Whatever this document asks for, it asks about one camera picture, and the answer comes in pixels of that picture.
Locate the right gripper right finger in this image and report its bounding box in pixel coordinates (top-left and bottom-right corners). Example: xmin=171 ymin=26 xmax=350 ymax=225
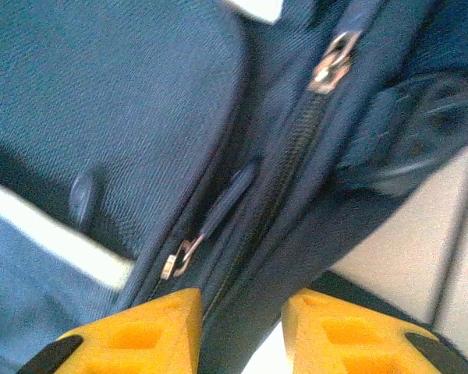
xmin=282 ymin=288 xmax=468 ymax=374

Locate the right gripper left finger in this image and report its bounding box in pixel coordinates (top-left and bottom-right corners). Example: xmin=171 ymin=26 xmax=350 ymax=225
xmin=19 ymin=288 xmax=203 ymax=374

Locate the navy blue backpack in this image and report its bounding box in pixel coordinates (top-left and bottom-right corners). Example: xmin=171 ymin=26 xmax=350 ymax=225
xmin=0 ymin=0 xmax=468 ymax=374

